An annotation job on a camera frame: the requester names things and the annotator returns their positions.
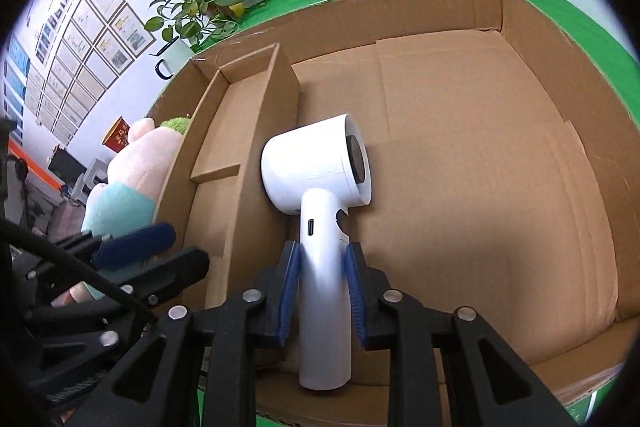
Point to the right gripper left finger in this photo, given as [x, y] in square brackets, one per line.
[197, 368]

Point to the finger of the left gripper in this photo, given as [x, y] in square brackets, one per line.
[163, 279]
[134, 247]

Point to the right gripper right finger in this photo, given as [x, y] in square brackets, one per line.
[445, 368]

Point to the pink pig plush toy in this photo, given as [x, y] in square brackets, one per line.
[127, 201]

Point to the long brown cardboard box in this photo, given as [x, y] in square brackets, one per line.
[213, 196]

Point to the white handheld hair dryer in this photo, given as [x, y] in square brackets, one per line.
[318, 173]

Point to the grey plastic stool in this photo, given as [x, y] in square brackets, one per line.
[94, 175]

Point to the black cabinet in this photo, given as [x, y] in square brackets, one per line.
[65, 166]

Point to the red paper cup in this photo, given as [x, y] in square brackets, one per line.
[117, 137]

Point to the white enamel mug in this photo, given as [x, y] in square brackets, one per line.
[171, 58]

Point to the large cardboard tray box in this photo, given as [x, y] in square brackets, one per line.
[504, 143]

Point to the framed certificates on wall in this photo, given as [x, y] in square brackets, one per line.
[82, 48]

